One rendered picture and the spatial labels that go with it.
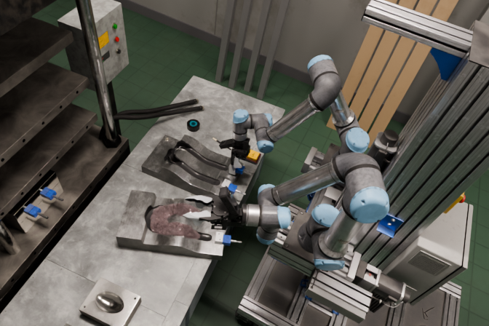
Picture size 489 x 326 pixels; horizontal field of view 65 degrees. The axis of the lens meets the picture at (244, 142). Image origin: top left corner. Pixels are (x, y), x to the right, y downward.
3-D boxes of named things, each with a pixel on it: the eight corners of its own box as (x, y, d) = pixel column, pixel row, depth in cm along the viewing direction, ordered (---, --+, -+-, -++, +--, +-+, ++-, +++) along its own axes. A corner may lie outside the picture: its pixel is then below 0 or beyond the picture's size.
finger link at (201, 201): (184, 207, 135) (209, 215, 133) (185, 196, 131) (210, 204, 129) (188, 201, 137) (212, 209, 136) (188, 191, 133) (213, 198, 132)
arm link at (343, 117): (343, 146, 202) (309, 80, 162) (335, 125, 211) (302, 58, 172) (364, 137, 198) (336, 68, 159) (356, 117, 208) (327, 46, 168)
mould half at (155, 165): (241, 172, 222) (244, 157, 212) (223, 207, 205) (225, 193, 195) (165, 140, 229) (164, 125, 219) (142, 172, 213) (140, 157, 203)
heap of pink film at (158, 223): (204, 210, 196) (205, 202, 190) (199, 242, 184) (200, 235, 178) (154, 204, 195) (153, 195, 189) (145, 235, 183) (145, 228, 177)
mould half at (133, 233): (227, 214, 203) (229, 203, 195) (221, 260, 186) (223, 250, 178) (133, 200, 201) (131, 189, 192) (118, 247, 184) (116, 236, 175)
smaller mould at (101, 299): (142, 301, 169) (140, 295, 164) (122, 335, 160) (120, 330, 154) (102, 282, 172) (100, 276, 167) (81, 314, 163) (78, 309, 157)
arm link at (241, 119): (251, 116, 182) (233, 117, 181) (249, 134, 189) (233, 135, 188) (249, 107, 188) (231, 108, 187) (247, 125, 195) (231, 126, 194)
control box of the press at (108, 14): (145, 169, 310) (126, 4, 199) (124, 198, 291) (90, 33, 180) (122, 159, 314) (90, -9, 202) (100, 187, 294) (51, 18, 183)
